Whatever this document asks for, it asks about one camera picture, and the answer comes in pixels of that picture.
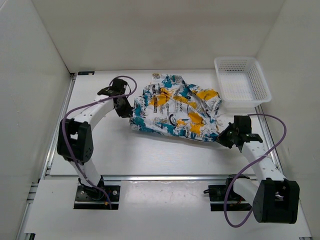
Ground black corner label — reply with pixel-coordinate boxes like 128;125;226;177
77;71;95;76

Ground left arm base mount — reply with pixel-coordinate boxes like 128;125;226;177
73;183;121;210

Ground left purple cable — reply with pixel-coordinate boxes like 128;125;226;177
61;75;138;210

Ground patterned white shorts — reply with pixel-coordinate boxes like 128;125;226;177
129;73;222;142

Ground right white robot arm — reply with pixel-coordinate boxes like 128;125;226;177
216;114;300;228

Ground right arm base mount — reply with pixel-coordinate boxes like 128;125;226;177
203;174;259;212

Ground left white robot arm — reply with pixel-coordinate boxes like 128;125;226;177
56;75;135;202

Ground white plastic basket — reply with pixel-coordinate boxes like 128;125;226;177
214;56;272;112

